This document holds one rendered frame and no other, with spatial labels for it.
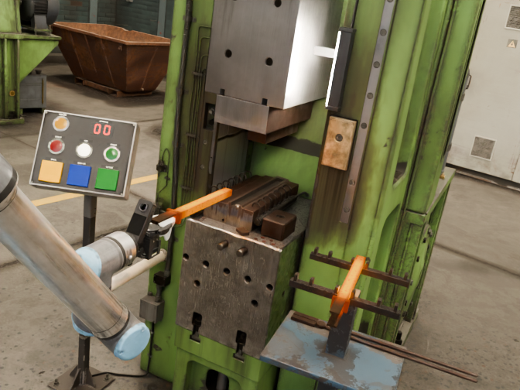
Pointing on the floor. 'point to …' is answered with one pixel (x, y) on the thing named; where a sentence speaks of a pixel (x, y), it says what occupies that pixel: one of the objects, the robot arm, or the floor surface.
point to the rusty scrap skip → (113, 57)
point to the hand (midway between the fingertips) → (169, 216)
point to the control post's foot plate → (69, 381)
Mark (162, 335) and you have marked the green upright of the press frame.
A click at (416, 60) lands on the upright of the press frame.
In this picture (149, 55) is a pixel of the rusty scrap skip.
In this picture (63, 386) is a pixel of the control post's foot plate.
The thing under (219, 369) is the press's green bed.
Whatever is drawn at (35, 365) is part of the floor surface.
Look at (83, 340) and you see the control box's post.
